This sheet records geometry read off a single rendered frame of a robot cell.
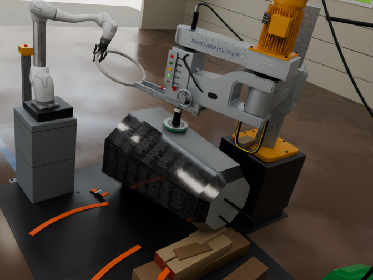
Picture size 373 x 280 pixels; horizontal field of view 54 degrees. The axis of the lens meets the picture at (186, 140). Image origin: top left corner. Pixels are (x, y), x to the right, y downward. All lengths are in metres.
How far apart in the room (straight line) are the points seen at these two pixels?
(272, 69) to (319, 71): 6.64
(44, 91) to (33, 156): 0.55
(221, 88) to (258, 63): 0.36
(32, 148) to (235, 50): 1.82
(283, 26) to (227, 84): 0.59
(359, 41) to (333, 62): 0.70
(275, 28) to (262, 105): 0.55
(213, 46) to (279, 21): 0.52
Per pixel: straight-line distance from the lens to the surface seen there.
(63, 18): 3.21
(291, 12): 2.53
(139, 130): 3.24
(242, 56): 2.65
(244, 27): 10.38
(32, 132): 3.21
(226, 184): 2.73
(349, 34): 8.88
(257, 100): 2.68
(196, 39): 2.80
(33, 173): 3.42
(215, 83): 2.78
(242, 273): 3.08
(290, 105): 3.29
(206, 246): 2.98
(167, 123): 3.15
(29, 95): 4.41
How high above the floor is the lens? 2.26
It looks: 27 degrees down
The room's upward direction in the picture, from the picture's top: 12 degrees clockwise
